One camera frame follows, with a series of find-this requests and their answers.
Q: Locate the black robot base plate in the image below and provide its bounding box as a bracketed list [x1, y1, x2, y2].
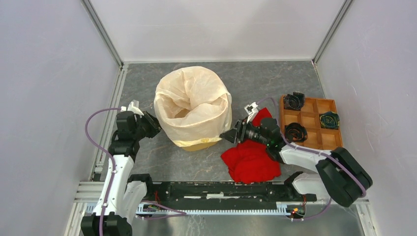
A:
[145, 181, 317, 210]

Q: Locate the aluminium frame rail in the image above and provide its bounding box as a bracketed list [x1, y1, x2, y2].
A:
[70, 181, 313, 216]

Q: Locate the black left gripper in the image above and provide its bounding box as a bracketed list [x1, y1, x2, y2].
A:
[132, 111, 169, 141]

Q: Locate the blue yellow rolled sock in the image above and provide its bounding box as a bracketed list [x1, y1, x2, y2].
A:
[319, 111, 340, 130]

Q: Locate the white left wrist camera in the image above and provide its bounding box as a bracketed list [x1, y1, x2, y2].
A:
[120, 100, 144, 117]

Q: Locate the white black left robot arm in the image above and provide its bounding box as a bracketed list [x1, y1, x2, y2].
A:
[81, 109, 161, 236]

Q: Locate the red cloth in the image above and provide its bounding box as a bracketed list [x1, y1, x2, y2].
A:
[221, 107, 282, 184]

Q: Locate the dark rolled sock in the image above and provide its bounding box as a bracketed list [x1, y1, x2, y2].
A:
[284, 122, 308, 143]

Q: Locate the yellow plastic trash bin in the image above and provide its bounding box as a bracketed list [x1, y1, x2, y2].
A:
[182, 142, 217, 151]

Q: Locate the black rolled sock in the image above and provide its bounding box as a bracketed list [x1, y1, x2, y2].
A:
[283, 92, 305, 111]

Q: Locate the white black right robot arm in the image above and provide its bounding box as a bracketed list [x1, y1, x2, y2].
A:
[220, 118, 373, 207]

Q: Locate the translucent white trash bag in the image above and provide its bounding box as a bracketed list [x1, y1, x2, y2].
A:
[153, 66, 232, 148]

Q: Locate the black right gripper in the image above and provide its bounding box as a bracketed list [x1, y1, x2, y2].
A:
[219, 117, 269, 147]

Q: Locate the orange compartment tray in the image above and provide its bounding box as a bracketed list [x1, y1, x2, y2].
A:
[279, 95, 343, 150]

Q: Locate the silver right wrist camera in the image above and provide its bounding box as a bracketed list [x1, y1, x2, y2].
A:
[244, 102, 259, 122]

